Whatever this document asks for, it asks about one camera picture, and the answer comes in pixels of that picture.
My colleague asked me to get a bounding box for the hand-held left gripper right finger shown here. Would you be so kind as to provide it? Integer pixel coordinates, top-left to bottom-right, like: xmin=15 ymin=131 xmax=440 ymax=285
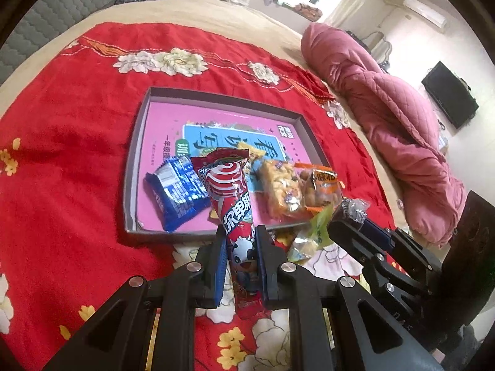
xmin=253 ymin=224 xmax=445 ymax=371

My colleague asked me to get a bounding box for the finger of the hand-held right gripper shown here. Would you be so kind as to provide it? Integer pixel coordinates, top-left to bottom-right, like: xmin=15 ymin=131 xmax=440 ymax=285
xmin=361 ymin=217 xmax=442 ymax=276
xmin=328 ymin=212 xmax=388 ymax=276

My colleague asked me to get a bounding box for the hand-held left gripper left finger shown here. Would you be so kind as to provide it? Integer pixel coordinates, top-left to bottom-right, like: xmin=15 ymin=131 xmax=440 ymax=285
xmin=41 ymin=224 xmax=229 ymax=371

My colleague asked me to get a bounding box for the clear square cake packet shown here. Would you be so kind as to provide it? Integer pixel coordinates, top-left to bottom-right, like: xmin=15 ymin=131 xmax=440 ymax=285
xmin=287 ymin=234 xmax=321 ymax=265

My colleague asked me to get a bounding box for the orange snack packet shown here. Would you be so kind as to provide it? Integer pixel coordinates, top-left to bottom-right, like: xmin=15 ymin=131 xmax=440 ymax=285
xmin=294 ymin=162 xmax=343 ymax=215

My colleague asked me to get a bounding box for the long red snack packet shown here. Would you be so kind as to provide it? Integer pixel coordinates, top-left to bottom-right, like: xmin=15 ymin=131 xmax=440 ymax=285
xmin=191 ymin=148 xmax=258 ymax=319

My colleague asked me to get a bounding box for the clear puffed snack bag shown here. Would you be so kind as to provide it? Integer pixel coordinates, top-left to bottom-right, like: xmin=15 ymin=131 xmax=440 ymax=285
xmin=257 ymin=158 xmax=306 ymax=219

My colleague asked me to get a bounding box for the yellow cake packet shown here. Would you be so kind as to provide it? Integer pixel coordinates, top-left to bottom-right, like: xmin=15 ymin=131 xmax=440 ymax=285
xmin=236 ymin=141 xmax=267 ymax=173

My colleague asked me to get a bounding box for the grey cardboard box tray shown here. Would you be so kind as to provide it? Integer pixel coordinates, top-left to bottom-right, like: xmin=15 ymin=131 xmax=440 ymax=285
xmin=123 ymin=86 xmax=333 ymax=246

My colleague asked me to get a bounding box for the green snack packet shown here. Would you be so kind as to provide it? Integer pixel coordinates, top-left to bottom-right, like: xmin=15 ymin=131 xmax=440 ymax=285
xmin=305 ymin=203 xmax=335 ymax=250

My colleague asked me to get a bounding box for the blue snack packet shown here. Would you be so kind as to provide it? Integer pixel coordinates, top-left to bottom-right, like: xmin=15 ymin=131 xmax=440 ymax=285
xmin=145 ymin=156 xmax=209 ymax=233

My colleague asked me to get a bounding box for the dark brown object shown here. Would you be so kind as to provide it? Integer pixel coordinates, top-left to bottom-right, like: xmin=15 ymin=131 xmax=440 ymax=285
xmin=441 ymin=189 xmax=495 ymax=356

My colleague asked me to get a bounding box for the pink quilt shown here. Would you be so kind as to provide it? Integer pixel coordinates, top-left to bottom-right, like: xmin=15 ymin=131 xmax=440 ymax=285
xmin=301 ymin=22 xmax=467 ymax=248

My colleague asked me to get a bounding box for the pink book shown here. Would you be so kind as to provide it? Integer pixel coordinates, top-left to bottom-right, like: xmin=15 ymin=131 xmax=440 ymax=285
xmin=133 ymin=100 xmax=321 ymax=232

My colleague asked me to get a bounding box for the black television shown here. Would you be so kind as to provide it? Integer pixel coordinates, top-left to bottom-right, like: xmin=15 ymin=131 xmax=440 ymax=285
xmin=421 ymin=61 xmax=479 ymax=130

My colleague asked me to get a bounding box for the white ornate chair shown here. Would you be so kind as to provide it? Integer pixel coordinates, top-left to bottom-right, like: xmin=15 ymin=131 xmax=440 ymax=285
xmin=346 ymin=29 xmax=393 ymax=62

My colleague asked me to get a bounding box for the red floral blanket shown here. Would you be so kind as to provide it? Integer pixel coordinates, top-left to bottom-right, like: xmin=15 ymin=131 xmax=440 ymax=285
xmin=0 ymin=21 xmax=403 ymax=371

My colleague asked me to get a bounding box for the white air conditioner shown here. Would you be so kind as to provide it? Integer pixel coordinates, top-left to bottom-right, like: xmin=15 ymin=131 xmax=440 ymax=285
xmin=402 ymin=0 xmax=448 ymax=33

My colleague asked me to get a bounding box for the floral cloth bag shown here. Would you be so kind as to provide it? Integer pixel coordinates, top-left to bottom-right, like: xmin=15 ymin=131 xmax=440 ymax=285
xmin=294 ymin=3 xmax=322 ymax=22

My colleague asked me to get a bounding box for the beige bed sheet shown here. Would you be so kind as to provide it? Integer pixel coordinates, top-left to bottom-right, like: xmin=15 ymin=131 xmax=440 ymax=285
xmin=0 ymin=0 xmax=445 ymax=248

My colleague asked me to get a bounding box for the grey quilted headboard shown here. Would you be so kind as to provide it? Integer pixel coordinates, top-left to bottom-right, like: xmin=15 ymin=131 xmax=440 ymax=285
xmin=0 ymin=0 xmax=151 ymax=86

